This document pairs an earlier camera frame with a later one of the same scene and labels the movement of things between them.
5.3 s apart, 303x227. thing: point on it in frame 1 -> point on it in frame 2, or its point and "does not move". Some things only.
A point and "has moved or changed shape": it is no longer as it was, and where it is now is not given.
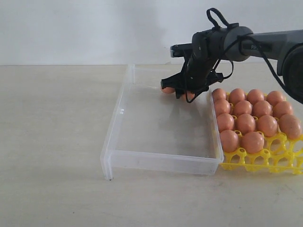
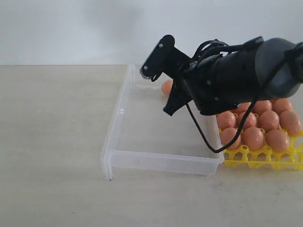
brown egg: x=190 y=96 has moved or changed shape
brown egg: x=253 y=142 has moved or changed shape
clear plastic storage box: x=155 y=132 does not move
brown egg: x=229 y=140 does not move
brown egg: x=168 y=90 does not move
